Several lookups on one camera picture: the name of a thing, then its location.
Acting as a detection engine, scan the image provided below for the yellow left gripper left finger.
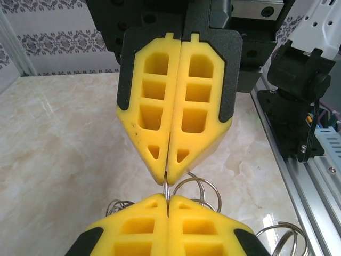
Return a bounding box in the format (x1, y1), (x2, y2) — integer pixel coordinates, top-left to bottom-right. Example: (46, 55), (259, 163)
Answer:
(63, 194), (169, 256)

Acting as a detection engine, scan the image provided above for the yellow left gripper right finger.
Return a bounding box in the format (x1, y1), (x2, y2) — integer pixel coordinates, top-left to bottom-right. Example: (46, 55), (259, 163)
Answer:
(168, 195), (270, 256)

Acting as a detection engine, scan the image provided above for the wide aluminium mounting rail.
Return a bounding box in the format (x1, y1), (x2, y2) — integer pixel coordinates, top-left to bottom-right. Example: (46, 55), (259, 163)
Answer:
(249, 65), (341, 256)

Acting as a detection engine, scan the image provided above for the aluminium frame post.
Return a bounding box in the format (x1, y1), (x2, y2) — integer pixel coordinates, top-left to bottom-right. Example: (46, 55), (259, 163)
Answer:
(0, 17), (37, 78)

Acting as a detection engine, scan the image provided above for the white slotted cable tray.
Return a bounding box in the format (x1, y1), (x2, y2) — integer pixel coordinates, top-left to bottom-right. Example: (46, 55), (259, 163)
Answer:
(313, 124), (341, 164)

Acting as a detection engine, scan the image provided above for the short purple cable loop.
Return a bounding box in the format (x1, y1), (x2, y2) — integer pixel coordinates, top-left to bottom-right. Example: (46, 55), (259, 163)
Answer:
(318, 97), (336, 121)

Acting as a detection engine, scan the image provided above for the black cable loop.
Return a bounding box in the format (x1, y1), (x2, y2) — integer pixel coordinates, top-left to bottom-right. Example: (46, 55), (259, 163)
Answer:
(297, 97), (322, 164)

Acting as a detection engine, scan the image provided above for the silver small keyring cluster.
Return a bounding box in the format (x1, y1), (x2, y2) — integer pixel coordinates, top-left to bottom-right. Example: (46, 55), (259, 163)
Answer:
(104, 198), (137, 217)

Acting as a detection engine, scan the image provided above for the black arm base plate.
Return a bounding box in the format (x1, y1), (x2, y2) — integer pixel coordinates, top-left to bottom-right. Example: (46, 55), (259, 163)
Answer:
(256, 89), (326, 164)

